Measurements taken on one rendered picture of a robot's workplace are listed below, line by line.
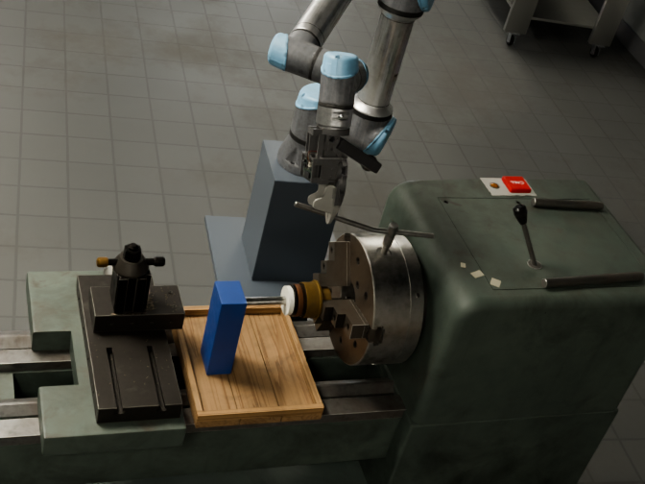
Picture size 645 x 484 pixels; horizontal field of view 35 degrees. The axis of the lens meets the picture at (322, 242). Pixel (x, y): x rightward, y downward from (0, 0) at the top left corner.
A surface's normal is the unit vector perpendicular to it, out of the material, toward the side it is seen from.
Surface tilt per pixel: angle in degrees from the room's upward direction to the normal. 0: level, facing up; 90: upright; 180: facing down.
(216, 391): 0
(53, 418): 0
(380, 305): 54
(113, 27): 0
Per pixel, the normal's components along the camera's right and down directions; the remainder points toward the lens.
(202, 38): 0.22, -0.78
